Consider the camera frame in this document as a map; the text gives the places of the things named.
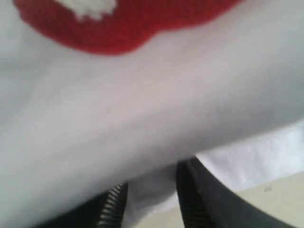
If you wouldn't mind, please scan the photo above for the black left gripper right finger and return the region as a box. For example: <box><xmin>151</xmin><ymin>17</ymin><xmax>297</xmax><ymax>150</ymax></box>
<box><xmin>177</xmin><ymin>155</ymin><xmax>269</xmax><ymax>228</ymax></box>

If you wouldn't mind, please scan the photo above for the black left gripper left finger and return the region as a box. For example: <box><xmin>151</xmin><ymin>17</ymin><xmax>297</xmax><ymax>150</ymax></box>
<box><xmin>38</xmin><ymin>183</ymin><xmax>128</xmax><ymax>228</ymax></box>

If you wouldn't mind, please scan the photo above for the white t-shirt red lettering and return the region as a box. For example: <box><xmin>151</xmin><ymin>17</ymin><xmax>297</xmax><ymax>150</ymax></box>
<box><xmin>0</xmin><ymin>0</ymin><xmax>304</xmax><ymax>228</ymax></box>

